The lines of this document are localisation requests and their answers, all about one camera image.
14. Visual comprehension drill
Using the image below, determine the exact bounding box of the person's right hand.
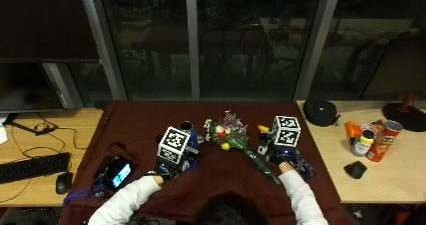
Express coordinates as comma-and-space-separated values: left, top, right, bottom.
257, 131, 299, 167

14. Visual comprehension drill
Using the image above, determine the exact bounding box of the black computer mouse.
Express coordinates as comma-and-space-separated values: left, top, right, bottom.
55, 171, 75, 196

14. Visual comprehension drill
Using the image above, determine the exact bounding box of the black round stand base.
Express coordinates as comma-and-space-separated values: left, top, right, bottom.
381, 92, 426, 133

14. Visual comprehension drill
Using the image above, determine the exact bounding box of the black monitor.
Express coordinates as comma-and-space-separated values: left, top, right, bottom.
0, 58, 68, 114

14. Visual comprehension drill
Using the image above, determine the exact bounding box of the red chips can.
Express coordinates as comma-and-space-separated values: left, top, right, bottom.
365, 119, 405, 163

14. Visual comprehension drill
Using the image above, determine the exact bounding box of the black keyboard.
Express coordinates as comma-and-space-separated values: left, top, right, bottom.
0, 152, 72, 185

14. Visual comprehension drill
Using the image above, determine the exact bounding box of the white bottle with yellow cap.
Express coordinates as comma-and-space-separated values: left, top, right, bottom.
351, 129, 376, 158

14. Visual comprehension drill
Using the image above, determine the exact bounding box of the black smartphone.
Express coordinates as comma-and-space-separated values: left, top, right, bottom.
100, 155, 134, 191

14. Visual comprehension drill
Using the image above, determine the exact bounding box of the mixed flower bouquet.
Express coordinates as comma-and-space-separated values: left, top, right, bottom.
203, 110, 283, 185

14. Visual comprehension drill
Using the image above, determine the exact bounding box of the purple strap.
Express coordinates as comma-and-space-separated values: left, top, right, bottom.
63, 183, 107, 206

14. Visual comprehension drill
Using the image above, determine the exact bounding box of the grey window frame post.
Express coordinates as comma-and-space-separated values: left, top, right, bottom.
292, 0, 344, 102
184, 0, 203, 101
78, 0, 130, 102

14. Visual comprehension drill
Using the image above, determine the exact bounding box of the white marker cube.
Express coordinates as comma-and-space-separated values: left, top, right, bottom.
156, 126, 192, 166
271, 115, 303, 148

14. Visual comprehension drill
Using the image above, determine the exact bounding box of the dark red tablecloth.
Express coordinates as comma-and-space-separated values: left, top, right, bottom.
58, 100, 360, 225

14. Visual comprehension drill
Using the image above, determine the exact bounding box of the orange bottle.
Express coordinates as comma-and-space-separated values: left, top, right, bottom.
344, 120, 364, 147

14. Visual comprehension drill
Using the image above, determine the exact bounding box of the black ergonomic mouse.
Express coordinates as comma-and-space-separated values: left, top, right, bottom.
343, 160, 369, 180

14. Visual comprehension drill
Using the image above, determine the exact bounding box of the person's left hand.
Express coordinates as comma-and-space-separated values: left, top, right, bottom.
154, 144, 200, 182

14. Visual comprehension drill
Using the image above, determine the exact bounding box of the black cable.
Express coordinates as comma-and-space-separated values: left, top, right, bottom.
7, 112, 90, 159

